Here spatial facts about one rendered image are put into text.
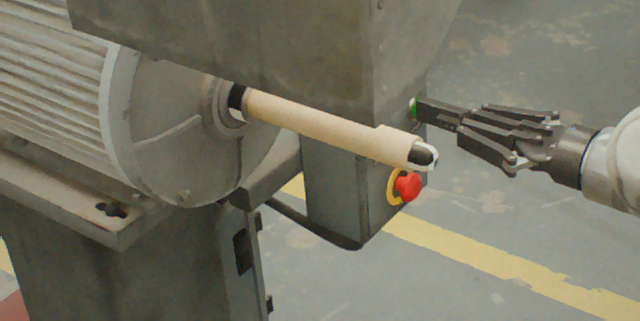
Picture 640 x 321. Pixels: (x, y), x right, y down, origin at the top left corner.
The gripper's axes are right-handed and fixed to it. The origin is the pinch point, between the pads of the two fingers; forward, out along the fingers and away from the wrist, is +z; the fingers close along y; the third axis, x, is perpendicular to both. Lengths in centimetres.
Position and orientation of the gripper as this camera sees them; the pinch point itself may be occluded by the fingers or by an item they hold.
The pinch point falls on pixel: (442, 115)
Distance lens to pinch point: 123.4
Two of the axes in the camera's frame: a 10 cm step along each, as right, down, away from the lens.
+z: -8.0, -2.8, 5.3
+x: -0.7, -8.3, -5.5
